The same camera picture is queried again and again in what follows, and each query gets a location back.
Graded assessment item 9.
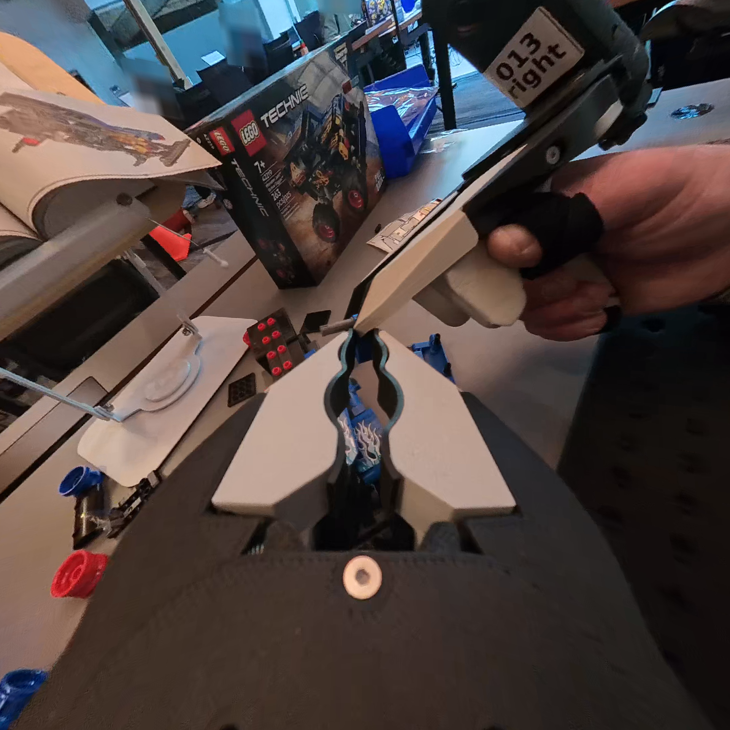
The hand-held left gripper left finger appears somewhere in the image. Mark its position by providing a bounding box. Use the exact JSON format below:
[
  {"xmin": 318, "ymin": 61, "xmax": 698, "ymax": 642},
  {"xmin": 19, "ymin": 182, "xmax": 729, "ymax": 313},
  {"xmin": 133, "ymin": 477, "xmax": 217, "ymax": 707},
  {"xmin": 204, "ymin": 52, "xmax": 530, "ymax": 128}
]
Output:
[{"xmin": 212, "ymin": 330, "xmax": 350, "ymax": 521}]

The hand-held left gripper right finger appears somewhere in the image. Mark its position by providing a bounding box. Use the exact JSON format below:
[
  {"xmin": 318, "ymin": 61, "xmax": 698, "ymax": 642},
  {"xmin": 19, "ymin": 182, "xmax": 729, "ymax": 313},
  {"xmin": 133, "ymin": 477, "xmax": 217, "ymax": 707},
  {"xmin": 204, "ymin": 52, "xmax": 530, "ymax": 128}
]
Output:
[{"xmin": 373, "ymin": 331, "xmax": 518, "ymax": 540}]

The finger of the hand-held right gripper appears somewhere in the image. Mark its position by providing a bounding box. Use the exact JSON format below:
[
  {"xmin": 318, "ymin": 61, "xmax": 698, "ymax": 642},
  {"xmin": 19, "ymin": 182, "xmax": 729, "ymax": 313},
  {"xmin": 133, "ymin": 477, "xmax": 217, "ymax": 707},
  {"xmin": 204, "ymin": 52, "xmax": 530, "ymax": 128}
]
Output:
[{"xmin": 344, "ymin": 188, "xmax": 480, "ymax": 334}]

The blue panel piece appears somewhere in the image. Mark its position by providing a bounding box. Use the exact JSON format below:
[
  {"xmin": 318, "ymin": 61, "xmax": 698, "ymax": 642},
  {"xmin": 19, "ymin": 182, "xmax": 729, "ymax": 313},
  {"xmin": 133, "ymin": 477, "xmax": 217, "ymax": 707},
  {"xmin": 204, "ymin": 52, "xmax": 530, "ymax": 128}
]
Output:
[{"xmin": 407, "ymin": 333, "xmax": 457, "ymax": 384}]

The toy truck model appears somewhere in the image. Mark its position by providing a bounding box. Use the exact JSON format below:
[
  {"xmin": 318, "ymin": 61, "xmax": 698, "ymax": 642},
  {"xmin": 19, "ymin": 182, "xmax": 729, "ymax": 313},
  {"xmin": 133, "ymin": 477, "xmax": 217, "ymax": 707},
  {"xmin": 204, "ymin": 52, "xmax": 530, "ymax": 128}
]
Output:
[{"xmin": 244, "ymin": 308, "xmax": 411, "ymax": 551}]

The person's right hand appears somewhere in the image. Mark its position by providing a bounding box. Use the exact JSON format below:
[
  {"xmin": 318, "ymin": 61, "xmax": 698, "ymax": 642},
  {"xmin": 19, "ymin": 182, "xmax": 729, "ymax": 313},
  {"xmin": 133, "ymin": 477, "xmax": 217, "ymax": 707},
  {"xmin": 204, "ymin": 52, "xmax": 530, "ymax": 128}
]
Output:
[{"xmin": 486, "ymin": 144, "xmax": 730, "ymax": 343}]

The sticker sheet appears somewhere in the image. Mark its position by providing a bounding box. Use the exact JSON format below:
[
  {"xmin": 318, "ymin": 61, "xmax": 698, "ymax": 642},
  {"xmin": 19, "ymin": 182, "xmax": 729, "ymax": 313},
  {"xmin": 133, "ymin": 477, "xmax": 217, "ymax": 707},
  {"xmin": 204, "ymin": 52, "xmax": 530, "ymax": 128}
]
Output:
[{"xmin": 366, "ymin": 198, "xmax": 446, "ymax": 252}]

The blue storage bin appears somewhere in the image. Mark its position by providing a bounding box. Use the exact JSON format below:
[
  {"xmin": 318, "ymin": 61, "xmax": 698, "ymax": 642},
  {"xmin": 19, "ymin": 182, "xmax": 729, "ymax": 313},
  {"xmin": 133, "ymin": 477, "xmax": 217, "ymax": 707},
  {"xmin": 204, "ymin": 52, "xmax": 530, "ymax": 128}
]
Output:
[{"xmin": 364, "ymin": 64, "xmax": 441, "ymax": 179}]

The black toy set box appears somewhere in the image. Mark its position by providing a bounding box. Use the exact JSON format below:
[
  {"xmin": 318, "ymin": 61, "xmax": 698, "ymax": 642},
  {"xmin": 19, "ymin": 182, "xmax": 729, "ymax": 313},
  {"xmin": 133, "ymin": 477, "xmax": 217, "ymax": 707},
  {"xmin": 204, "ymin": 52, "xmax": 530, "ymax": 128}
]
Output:
[{"xmin": 188, "ymin": 48, "xmax": 387, "ymax": 289}]

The clear plastic bag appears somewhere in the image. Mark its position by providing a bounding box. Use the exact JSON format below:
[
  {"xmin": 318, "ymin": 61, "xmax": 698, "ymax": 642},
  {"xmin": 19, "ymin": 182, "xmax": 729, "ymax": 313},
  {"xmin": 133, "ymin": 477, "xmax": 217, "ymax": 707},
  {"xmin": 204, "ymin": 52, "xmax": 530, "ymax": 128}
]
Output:
[{"xmin": 367, "ymin": 86, "xmax": 440, "ymax": 124}]

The red wheel rim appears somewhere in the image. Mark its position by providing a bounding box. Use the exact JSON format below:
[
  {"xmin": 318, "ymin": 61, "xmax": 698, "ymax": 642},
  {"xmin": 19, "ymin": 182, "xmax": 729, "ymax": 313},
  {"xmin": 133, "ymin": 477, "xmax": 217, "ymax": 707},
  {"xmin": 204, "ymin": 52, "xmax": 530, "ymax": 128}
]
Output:
[{"xmin": 51, "ymin": 550, "xmax": 110, "ymax": 599}]

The orange cone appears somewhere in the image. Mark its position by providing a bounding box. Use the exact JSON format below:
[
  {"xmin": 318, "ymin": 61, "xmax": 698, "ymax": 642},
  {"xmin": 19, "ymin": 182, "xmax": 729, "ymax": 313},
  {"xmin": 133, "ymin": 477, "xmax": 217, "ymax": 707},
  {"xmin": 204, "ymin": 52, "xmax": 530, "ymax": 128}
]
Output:
[{"xmin": 149, "ymin": 208, "xmax": 194, "ymax": 262}]

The instruction booklet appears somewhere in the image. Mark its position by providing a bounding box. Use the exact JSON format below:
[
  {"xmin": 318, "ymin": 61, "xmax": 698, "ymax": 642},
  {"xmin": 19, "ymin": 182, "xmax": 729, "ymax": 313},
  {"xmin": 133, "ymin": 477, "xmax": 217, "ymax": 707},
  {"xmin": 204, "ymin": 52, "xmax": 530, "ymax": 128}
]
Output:
[{"xmin": 0, "ymin": 31, "xmax": 224, "ymax": 241}]

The white-tipped holder wire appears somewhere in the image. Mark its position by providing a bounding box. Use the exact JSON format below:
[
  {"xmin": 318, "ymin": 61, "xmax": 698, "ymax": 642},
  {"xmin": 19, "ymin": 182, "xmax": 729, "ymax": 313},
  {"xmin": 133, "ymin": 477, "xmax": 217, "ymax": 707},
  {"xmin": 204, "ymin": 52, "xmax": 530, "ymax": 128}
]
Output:
[{"xmin": 145, "ymin": 217, "xmax": 229, "ymax": 268}]

